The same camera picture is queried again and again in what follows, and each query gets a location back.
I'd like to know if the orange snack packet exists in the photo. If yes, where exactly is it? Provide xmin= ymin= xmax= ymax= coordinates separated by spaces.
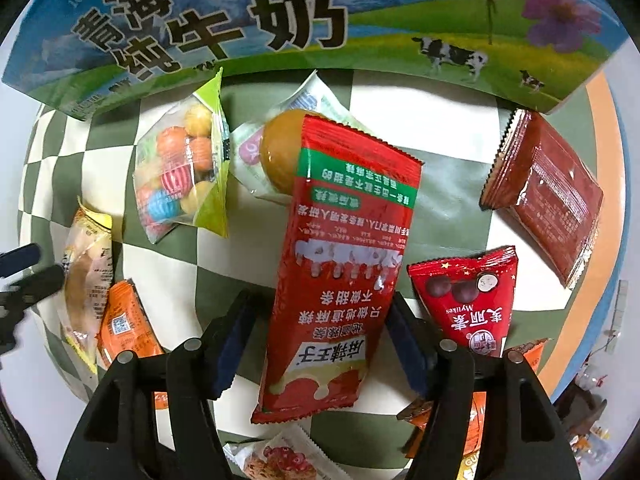
xmin=95 ymin=277 xmax=170 ymax=411

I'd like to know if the white oat cookie packet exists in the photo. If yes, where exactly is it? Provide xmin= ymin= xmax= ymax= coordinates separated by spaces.
xmin=222 ymin=425 xmax=350 ymax=480

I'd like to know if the tall red spicy packet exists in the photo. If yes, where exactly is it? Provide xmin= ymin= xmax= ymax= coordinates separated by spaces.
xmin=250 ymin=115 xmax=423 ymax=424

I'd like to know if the yellow mushroom cartoon bag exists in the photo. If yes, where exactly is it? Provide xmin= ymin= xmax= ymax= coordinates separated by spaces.
xmin=457 ymin=451 xmax=480 ymax=480

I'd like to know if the clutter on floor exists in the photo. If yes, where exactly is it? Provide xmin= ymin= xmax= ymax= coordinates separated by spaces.
xmin=553 ymin=353 xmax=612 ymax=466

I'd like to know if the yellow clear biscuit bag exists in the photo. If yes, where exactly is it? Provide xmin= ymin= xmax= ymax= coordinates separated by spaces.
xmin=58 ymin=198 xmax=113 ymax=375

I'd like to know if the orange twisted chip bag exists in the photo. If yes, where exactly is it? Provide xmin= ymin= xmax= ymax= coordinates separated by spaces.
xmin=396 ymin=338 xmax=549 ymax=458

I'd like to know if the green checkered mat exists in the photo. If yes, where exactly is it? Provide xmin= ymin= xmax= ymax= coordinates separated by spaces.
xmin=16 ymin=66 xmax=629 ymax=480

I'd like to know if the small red chocolate packet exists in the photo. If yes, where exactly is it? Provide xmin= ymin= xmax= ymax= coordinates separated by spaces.
xmin=407 ymin=246 xmax=518 ymax=358

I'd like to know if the colourful candy balls bag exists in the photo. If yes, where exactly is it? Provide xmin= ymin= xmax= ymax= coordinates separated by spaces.
xmin=132 ymin=72 xmax=230 ymax=244

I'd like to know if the open cardboard milk box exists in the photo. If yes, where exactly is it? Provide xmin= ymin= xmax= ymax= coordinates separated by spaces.
xmin=2 ymin=0 xmax=627 ymax=119

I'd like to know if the dark red square packet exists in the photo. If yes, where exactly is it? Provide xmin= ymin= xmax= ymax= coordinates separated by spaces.
xmin=480 ymin=108 xmax=603 ymax=289

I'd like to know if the brown egg packet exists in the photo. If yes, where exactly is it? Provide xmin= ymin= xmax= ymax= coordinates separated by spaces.
xmin=230 ymin=73 xmax=368 ymax=205

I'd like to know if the white wall power strip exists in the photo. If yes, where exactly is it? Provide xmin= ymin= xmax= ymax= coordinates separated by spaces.
xmin=604 ymin=280 xmax=629 ymax=356

